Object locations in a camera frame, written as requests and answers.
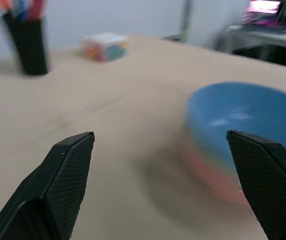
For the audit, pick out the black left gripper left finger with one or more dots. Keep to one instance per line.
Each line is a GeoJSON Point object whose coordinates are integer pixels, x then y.
{"type": "Point", "coordinates": [63, 180]}

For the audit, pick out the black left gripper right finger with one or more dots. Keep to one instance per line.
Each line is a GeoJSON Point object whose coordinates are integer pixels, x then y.
{"type": "Point", "coordinates": [265, 180]}

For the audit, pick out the pink bowl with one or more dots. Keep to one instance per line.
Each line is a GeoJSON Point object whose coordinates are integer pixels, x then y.
{"type": "Point", "coordinates": [215, 180]}

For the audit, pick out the blue bowl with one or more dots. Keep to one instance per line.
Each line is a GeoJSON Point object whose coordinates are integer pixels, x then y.
{"type": "Point", "coordinates": [247, 110]}

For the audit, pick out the black pen holder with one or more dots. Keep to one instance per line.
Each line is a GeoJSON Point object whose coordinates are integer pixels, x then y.
{"type": "Point", "coordinates": [30, 47]}

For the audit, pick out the grey metal side table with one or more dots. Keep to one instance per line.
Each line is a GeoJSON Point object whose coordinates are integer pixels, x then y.
{"type": "Point", "coordinates": [262, 40]}

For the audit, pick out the clear box of colourful items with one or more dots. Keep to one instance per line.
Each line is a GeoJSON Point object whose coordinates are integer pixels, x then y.
{"type": "Point", "coordinates": [105, 46]}

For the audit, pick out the pink and white box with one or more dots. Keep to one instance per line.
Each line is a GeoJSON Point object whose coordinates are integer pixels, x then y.
{"type": "Point", "coordinates": [261, 11]}

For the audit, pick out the red pen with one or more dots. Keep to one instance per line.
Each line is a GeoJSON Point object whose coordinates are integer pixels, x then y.
{"type": "Point", "coordinates": [36, 8]}

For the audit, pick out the blue pen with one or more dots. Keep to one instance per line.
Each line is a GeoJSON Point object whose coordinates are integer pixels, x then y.
{"type": "Point", "coordinates": [20, 10]}

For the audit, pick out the grey metal pole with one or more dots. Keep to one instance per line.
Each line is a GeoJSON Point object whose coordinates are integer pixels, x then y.
{"type": "Point", "coordinates": [186, 17]}

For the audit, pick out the orange pen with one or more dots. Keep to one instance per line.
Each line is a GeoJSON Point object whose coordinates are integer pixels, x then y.
{"type": "Point", "coordinates": [4, 6]}

